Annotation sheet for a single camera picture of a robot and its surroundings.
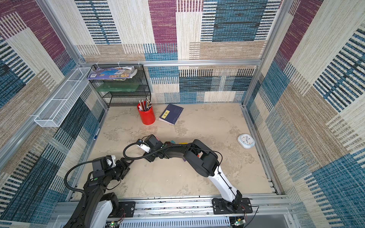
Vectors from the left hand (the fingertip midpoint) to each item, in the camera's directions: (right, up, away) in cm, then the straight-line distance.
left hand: (132, 163), depth 85 cm
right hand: (+9, +4, +11) cm, 14 cm away
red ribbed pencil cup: (+4, +28, +20) cm, 35 cm away
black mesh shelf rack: (-27, +42, +30) cm, 58 cm away
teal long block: (+23, +10, +13) cm, 29 cm away
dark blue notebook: (+20, +30, +30) cm, 47 cm away
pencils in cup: (+3, +35, +17) cm, 39 cm away
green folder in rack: (-14, +47, +12) cm, 51 cm away
